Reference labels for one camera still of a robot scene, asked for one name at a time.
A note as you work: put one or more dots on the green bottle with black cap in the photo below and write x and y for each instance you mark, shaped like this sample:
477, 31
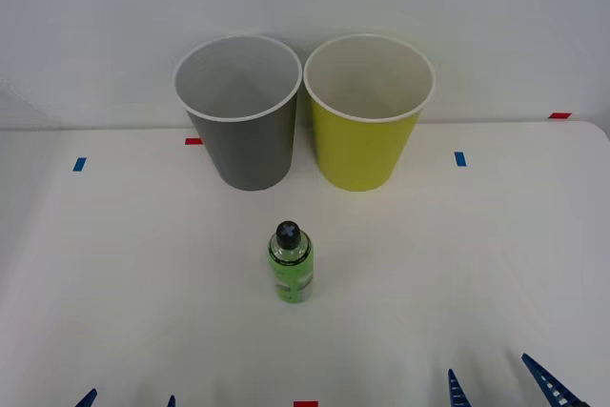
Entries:
291, 273

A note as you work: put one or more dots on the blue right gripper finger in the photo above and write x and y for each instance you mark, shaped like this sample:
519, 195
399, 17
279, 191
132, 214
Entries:
455, 392
553, 388

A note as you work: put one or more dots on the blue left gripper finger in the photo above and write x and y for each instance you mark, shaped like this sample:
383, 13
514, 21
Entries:
88, 400
172, 402

